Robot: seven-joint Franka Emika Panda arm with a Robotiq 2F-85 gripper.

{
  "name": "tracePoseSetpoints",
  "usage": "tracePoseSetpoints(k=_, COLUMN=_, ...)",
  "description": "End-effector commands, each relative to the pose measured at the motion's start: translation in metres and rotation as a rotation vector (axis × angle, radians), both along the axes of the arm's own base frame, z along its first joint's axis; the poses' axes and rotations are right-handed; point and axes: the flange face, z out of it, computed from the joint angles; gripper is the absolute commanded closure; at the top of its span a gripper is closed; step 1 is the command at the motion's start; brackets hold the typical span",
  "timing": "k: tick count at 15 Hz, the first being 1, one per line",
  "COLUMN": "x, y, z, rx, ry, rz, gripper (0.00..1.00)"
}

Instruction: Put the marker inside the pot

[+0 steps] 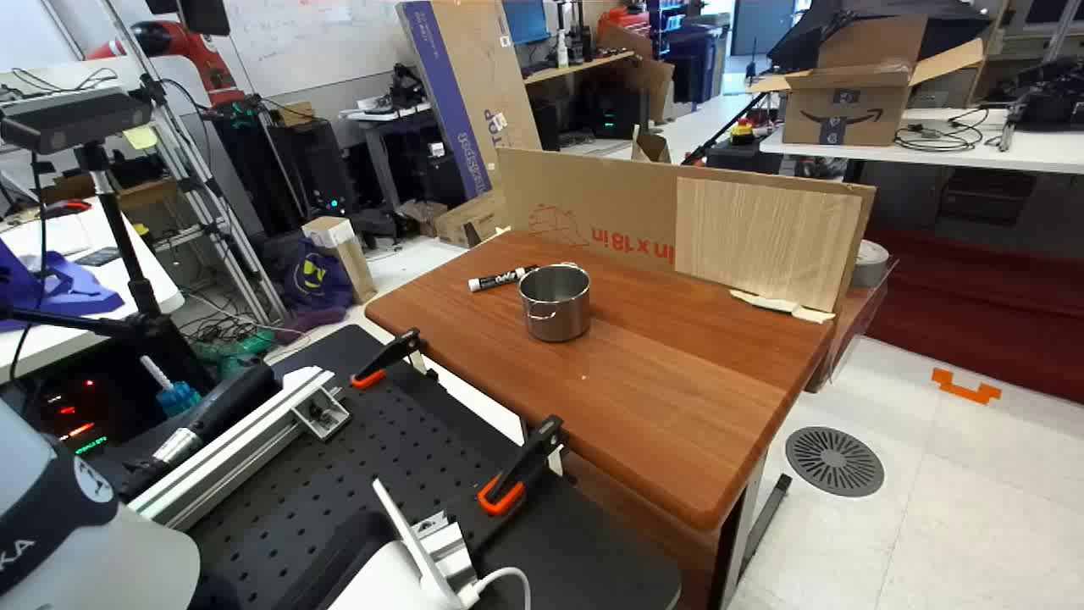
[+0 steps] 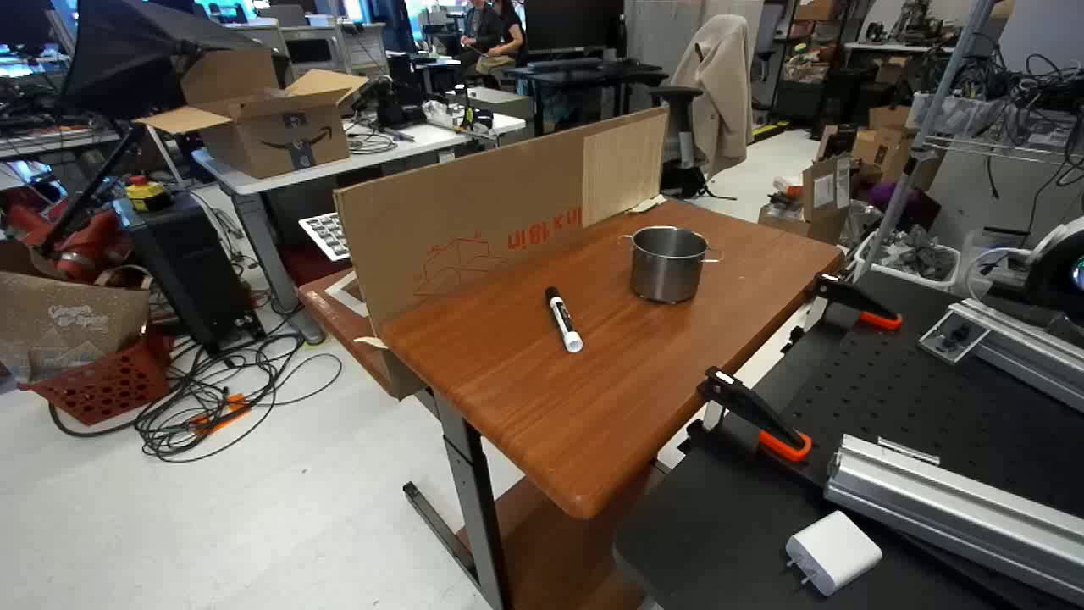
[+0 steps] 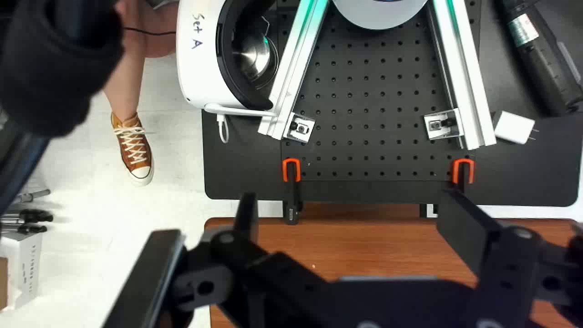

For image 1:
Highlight black perforated base board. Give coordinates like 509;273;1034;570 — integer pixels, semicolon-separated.
184;323;685;610

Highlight grey bucket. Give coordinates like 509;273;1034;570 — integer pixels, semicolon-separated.
850;236;894;294

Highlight aluminium extrusion with bracket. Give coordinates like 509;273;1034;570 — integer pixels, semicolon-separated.
125;365;351;533

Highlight yellow red emergency stop button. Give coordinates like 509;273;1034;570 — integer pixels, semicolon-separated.
727;108;781;145

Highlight wooden table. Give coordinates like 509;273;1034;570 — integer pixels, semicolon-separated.
363;229;894;610

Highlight long brown cardboard panel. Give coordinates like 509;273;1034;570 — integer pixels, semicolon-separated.
492;145;878;317

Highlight small tan box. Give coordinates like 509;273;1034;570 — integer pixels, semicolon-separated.
297;214;379;304

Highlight white power adapter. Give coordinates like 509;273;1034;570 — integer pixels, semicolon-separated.
404;507;484;603

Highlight black orange bar clamp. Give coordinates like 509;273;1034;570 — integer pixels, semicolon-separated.
475;412;569;523
350;324;426;393

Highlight white adapter cable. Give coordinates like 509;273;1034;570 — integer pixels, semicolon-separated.
452;563;534;610

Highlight white work table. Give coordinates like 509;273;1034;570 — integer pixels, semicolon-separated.
756;104;1084;179

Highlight steel cooking pot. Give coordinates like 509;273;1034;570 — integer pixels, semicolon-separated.
515;262;595;346

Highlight orange floor marker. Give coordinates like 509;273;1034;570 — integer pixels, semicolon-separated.
930;365;1007;406

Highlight purple bag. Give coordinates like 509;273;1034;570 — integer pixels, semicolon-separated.
265;229;360;323

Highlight open cardboard shipping box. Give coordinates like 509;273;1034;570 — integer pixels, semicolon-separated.
747;13;990;149

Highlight black camera tripod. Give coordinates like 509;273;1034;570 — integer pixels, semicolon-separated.
73;137;176;349

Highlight round metal floor drain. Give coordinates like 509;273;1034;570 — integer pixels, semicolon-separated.
781;424;888;502

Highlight white desk with papers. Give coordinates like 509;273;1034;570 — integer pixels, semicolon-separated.
0;197;186;385

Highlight black controller box with lights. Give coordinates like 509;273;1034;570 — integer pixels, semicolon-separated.
0;317;215;459

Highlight purple cloth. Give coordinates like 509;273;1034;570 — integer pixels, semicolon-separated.
0;241;125;332

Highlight black white marker pen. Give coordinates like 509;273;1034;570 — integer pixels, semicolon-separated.
464;265;543;294

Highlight grey stereo camera on tripod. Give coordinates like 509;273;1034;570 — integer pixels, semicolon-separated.
0;86;157;154

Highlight tall cardboard box blue side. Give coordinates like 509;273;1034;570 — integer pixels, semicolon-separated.
395;0;543;203

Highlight metal shelving rack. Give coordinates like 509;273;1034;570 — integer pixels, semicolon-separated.
105;0;292;332

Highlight torn cardboard scraps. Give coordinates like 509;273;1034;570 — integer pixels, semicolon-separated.
726;283;839;328

